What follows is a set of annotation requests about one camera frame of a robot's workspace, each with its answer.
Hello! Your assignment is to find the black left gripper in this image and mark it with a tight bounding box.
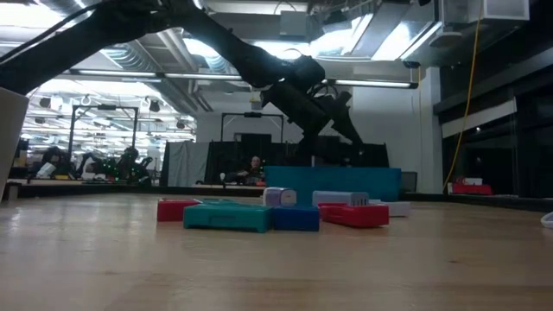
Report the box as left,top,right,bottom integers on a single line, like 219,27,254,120
258,54,365,150

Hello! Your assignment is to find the light blue charger with display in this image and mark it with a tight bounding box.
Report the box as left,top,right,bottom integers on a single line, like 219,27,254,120
311,190,371,207

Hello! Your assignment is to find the red charger with display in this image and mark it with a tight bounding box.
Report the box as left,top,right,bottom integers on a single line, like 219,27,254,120
318,202,391,229

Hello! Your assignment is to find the teal charger block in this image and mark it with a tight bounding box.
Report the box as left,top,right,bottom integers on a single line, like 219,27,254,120
194,197,241,206
182,203,273,234

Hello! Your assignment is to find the teal blue storage bin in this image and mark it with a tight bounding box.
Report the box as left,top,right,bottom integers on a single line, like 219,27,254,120
264,165,402,204

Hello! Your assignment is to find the linear ceiling light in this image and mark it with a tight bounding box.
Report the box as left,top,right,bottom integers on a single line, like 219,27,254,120
332,78,419,90
68,68,243,83

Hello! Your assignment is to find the person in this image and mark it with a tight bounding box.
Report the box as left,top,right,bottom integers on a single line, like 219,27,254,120
235,155,267,187

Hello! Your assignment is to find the grey monitor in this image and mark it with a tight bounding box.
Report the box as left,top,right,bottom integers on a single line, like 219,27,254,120
400,171,419,194

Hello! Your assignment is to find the dark blue charger block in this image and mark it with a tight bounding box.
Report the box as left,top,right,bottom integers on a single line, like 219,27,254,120
270,206,321,232

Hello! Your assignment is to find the black curtain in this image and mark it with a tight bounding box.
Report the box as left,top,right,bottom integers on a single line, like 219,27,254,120
205,140,390,185

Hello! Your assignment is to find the grey curtain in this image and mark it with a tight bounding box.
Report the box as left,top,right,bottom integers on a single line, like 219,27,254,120
160,140,211,187

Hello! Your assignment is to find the red box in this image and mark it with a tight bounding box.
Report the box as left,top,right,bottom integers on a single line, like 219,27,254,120
448,176,493,196

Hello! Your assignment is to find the red charger block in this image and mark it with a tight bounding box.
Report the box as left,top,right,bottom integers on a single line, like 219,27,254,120
156,198,200,223

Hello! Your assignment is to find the black gantry frame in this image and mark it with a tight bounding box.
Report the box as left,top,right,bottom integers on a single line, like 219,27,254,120
68,103,140,150
219,111,286,143

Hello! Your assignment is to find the yellow cable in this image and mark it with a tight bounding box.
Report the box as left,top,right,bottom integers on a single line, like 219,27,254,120
443,0,483,194

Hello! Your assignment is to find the black aluminium table frame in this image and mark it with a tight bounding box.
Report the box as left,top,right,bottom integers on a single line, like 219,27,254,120
0,181,553,213

